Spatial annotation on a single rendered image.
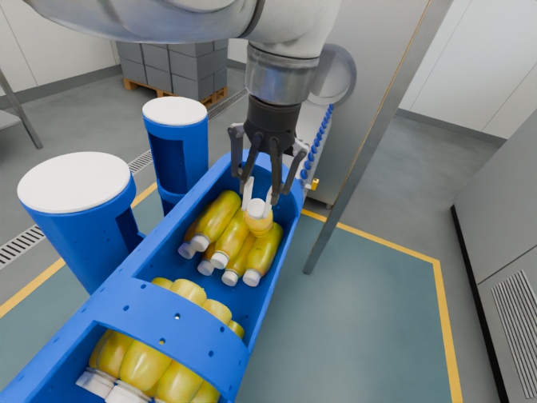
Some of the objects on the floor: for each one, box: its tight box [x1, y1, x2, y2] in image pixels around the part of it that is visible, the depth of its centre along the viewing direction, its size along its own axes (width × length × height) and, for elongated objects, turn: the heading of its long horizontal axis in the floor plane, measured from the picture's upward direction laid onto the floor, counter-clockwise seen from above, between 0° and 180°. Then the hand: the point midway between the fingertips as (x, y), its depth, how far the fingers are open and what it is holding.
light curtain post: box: [303, 0, 454, 275], centre depth 126 cm, size 6×6×170 cm
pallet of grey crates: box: [115, 38, 229, 109], centre depth 332 cm, size 120×80×119 cm
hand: (258, 198), depth 49 cm, fingers closed on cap, 4 cm apart
